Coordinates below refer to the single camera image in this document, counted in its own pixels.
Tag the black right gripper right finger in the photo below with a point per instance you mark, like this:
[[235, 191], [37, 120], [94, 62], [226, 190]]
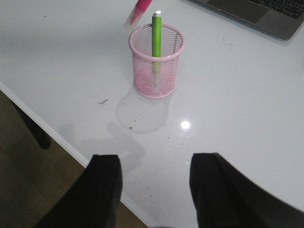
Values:
[[225, 198]]

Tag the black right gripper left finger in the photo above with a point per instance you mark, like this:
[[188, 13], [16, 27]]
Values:
[[93, 200]]

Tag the green highlighter pen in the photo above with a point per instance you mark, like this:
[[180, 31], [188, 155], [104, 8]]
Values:
[[156, 43]]

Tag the pink highlighter pen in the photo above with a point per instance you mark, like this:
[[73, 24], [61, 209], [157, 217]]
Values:
[[136, 14]]

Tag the pink mesh pen holder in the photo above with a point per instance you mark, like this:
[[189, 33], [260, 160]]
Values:
[[172, 45]]

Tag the black table leg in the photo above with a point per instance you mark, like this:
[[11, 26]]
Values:
[[40, 136]]

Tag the grey laptop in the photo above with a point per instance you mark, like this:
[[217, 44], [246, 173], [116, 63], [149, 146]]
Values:
[[281, 19]]

